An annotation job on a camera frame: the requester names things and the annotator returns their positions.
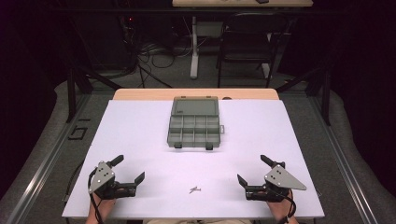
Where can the white table board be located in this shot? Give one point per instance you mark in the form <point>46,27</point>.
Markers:
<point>140,149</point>

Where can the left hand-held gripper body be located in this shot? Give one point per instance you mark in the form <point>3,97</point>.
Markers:
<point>104,182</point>

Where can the dark table grommet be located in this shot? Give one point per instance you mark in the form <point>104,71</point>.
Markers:
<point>227,98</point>

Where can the grey-green plastic compartment box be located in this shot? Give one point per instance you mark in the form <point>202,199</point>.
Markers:
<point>194,124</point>

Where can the black folding chair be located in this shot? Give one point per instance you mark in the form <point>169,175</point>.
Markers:
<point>249,43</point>

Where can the person's right hand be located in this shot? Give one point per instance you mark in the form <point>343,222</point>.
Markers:
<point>279,207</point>

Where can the black metal stand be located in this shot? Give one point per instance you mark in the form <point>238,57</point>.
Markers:
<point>325,96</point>
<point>71,93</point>

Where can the dark object on desk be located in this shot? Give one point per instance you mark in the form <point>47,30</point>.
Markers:
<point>262,1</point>

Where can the person's left hand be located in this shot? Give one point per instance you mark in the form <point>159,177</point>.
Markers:
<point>105,206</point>

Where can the dark equipment with red light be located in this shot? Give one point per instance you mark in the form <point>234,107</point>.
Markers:
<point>124,37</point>

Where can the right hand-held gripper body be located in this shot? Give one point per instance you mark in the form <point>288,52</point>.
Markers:
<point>281,182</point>

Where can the aluminium floor rail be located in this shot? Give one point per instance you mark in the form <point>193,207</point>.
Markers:
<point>342,161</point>
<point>46,161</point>

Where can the wooden desk with white legs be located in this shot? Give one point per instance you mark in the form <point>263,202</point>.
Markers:
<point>194,46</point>

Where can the light wooden table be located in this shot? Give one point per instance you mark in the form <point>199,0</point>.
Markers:
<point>149,94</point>

